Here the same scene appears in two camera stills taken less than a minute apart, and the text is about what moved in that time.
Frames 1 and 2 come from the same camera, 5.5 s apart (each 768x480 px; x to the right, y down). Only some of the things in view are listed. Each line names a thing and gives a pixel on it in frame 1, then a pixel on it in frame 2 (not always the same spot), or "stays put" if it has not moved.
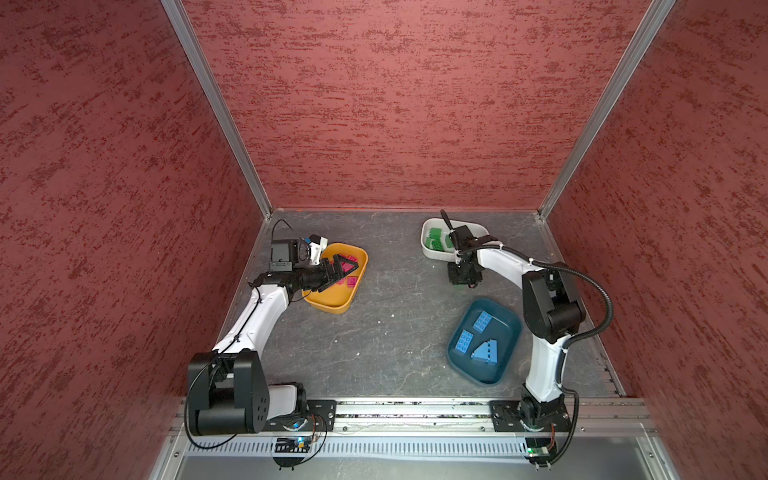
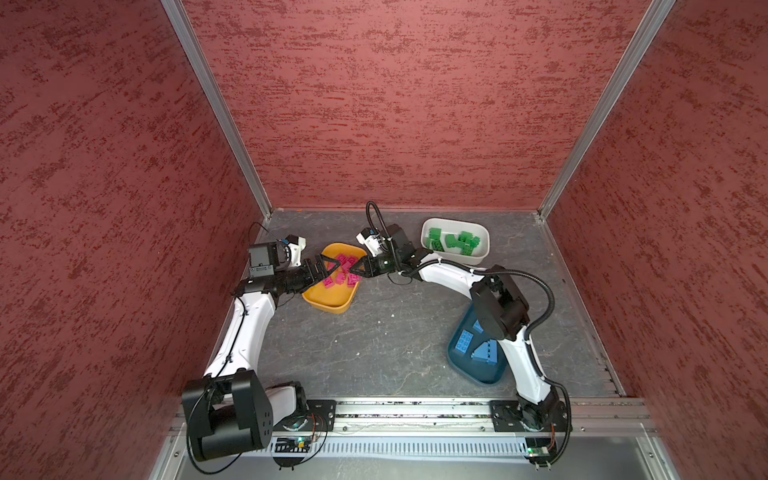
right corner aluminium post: [608, 102] stays put
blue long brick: [464, 341] stays put
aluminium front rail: [617, 416] stays put
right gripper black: [456, 279] -> [371, 264]
